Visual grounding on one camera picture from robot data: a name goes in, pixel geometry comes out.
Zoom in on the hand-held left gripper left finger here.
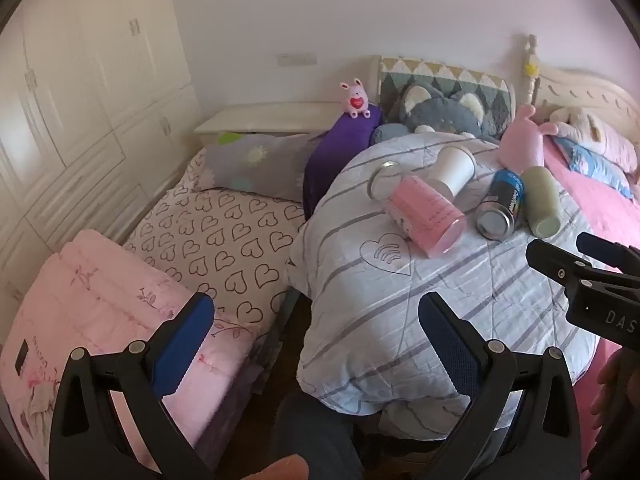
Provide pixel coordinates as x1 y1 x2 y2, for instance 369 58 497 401
48 291 216 480

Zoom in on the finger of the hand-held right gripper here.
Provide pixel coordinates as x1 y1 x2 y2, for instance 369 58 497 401
575 231 640 275
526 238 601 287

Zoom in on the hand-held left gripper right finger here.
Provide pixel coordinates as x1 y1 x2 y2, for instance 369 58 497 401
418 291 584 480

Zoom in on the pale green cup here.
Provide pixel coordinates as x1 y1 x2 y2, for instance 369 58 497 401
521 166 562 239

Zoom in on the pink plastic cup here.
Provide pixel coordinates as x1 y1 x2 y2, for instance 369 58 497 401
384 176 467 260

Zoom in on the white paper cup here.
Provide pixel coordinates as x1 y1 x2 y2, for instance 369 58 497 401
431 146 477 196

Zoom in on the clear glass cup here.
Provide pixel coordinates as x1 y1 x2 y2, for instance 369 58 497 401
367 160 416 202

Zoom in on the person's right hand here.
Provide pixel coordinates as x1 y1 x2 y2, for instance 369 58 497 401
591 352 626 431

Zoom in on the pink bed sheet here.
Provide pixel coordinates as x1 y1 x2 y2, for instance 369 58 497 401
542 137 640 461

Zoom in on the blue metal can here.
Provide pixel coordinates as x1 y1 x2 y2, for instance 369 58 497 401
476 169 526 241

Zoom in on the folded pink floral quilt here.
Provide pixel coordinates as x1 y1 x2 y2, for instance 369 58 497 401
0 229 261 476

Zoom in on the striped pale blue quilt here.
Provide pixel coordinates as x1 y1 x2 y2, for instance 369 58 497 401
287 132 601 441

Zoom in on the blue cartoon pillow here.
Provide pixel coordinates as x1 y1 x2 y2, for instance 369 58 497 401
552 136 636 201

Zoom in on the heart print bed sheet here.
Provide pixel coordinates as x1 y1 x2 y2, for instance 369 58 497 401
122 147 307 341

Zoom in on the pink plush toy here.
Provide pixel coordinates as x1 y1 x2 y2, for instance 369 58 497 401
498 105 559 170

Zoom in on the person's leg in dark trousers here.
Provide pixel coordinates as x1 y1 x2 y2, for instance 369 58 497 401
270 390 366 480

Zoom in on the cream carved bed headboard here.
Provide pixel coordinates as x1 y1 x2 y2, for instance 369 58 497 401
520 34 640 126

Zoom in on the diamond patterned headboard cushion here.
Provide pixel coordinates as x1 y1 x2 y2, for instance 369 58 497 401
377 56 516 133

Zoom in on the grey cat plush pillow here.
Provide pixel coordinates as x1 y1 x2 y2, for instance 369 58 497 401
372 82 501 143

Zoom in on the grey floral pillow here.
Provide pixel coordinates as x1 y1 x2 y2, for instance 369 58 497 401
192 132 326 206

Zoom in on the purple cushion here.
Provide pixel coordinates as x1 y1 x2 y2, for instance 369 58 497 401
303 105 385 206

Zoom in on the white small bed headboard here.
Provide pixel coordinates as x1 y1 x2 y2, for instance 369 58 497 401
194 102 346 136

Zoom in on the small pink rabbit toy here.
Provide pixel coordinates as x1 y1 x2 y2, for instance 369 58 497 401
341 78 372 119

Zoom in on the white wardrobe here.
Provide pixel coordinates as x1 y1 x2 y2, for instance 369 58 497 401
0 0 203 311

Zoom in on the white wall socket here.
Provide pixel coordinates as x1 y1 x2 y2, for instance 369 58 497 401
277 52 318 67

